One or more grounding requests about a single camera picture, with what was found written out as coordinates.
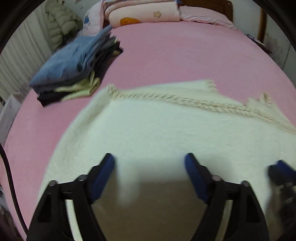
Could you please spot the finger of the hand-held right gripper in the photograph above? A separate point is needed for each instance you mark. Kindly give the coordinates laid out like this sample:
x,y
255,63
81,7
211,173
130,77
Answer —
x,y
283,170

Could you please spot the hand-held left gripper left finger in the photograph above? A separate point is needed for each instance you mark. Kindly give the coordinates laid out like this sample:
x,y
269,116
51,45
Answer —
x,y
101,178

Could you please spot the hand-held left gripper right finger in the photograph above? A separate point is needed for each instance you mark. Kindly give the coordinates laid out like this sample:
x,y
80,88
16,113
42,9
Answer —
x,y
195,177

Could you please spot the white knitted cardigan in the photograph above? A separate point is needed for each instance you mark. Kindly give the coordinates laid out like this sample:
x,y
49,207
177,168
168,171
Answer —
x,y
161,129

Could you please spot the folded dark clothes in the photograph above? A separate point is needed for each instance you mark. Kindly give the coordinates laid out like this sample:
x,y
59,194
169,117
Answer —
x,y
49,98

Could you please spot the folded cream garment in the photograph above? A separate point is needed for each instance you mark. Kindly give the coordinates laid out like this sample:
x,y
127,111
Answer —
x,y
78,89

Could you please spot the white paper bag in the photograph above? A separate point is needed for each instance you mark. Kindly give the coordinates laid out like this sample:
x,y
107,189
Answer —
x,y
8,115

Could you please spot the folded blue jeans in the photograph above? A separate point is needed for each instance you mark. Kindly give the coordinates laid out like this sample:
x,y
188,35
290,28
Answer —
x,y
67,62

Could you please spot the pink bed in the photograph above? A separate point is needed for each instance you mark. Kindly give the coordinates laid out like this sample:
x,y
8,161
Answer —
x,y
173,53

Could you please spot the white curtain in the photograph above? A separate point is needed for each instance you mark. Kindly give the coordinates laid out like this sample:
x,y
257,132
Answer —
x,y
20,60

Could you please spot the small printed pink pillow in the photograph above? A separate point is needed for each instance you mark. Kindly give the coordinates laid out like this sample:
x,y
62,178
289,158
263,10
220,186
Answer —
x,y
92,18

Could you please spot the beige puffer jacket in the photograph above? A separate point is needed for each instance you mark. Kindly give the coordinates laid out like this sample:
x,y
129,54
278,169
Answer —
x,y
61,23

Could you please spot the folded pink quilt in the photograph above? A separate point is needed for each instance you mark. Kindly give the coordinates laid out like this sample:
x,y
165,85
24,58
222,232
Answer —
x,y
143,12

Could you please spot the wooden headboard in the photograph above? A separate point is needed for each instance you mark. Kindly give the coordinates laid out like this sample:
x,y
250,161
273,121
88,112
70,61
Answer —
x,y
219,5

